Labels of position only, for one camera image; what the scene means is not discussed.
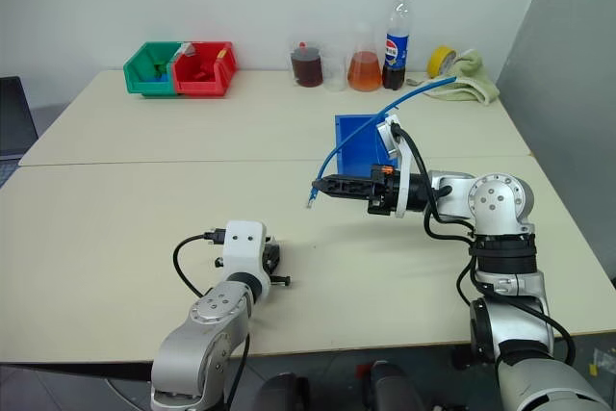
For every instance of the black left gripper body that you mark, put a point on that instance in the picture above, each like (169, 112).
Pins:
(272, 257)

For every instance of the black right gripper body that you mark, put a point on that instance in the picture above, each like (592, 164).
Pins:
(385, 189)

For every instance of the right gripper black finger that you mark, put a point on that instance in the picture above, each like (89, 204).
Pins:
(346, 193)
(344, 182)

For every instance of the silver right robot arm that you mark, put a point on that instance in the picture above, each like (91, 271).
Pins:
(495, 199)

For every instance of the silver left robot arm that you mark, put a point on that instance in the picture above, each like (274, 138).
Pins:
(212, 307)

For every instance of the blue plastic bin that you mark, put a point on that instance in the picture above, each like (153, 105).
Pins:
(356, 156)

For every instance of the small clear empty beaker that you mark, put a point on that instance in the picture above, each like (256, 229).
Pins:
(335, 79)

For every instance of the flask with orange liquid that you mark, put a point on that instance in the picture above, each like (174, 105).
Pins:
(364, 74)

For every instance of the beaker with dark liquid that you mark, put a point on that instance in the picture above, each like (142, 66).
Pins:
(306, 69)

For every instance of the pale green towel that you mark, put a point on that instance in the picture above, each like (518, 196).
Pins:
(469, 84)

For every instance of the yellow tape roll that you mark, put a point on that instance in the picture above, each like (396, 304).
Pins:
(437, 60)

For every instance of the Pepsi cola bottle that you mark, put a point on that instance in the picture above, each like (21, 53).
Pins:
(397, 47)

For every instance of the red plastic bin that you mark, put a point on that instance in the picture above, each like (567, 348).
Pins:
(202, 86)

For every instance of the large dark rounded shape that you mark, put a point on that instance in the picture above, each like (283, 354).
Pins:
(397, 389)

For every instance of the small blue plastic piece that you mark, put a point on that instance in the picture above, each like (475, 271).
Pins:
(161, 76)

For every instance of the green plastic bin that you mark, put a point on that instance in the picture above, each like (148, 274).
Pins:
(139, 71)

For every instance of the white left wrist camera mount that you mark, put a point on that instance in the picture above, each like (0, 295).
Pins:
(243, 242)

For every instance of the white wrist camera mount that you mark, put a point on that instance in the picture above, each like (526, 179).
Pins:
(243, 242)
(385, 141)

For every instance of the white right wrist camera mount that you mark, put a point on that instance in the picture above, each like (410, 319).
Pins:
(385, 141)

